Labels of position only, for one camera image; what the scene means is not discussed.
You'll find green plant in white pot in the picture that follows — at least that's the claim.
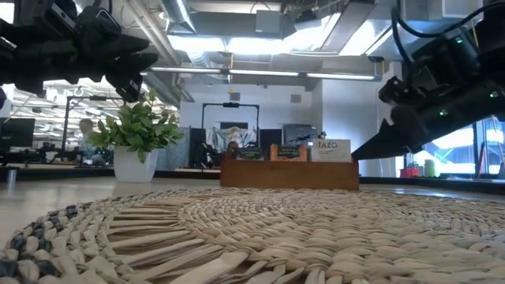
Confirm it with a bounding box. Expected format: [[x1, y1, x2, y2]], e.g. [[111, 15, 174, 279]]
[[84, 89, 185, 184]]

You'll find round woven straw placemat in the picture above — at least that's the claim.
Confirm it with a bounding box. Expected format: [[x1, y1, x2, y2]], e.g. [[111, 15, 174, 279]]
[[0, 185, 505, 284]]

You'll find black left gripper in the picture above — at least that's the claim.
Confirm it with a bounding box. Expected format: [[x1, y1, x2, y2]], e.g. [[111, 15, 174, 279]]
[[39, 6, 159, 104]]

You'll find large office window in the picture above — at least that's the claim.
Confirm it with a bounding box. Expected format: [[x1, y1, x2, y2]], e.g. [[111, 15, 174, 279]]
[[402, 116, 505, 177]]

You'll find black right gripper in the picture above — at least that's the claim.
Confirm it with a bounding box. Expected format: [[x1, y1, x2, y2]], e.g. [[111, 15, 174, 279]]
[[350, 77, 505, 162]]

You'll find dark upright panel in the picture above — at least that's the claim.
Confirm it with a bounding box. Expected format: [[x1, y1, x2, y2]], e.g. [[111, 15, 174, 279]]
[[189, 128, 208, 169]]

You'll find long fluorescent light bar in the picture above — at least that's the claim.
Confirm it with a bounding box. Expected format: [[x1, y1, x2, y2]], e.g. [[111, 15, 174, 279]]
[[140, 65, 383, 83]]

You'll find wooden tea organizer box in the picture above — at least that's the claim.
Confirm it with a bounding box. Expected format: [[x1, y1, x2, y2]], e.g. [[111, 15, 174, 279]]
[[219, 141, 361, 192]]

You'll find distant black station frame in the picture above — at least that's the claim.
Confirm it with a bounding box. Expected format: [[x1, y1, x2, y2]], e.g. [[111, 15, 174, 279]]
[[62, 95, 127, 166]]

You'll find light draped cloth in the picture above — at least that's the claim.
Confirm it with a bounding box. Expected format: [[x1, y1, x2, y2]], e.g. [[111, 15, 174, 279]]
[[207, 125, 257, 153]]

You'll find silver ventilation duct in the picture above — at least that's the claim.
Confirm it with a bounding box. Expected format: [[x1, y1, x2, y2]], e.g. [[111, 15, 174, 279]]
[[339, 0, 486, 63]]

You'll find black camera stand frame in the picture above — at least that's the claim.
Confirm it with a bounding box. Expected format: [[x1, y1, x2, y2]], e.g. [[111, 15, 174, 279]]
[[200, 102, 260, 155]]

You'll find person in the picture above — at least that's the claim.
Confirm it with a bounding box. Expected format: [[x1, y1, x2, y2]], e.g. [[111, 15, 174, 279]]
[[225, 140, 241, 161], [77, 118, 103, 166]]

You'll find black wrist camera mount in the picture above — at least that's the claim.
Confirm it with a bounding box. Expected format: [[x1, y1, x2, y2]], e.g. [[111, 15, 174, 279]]
[[13, 0, 80, 39], [377, 65, 435, 107]]

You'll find black monitor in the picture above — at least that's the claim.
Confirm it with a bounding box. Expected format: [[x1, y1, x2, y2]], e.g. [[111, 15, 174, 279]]
[[0, 117, 36, 165], [259, 129, 283, 153], [282, 124, 321, 145]]

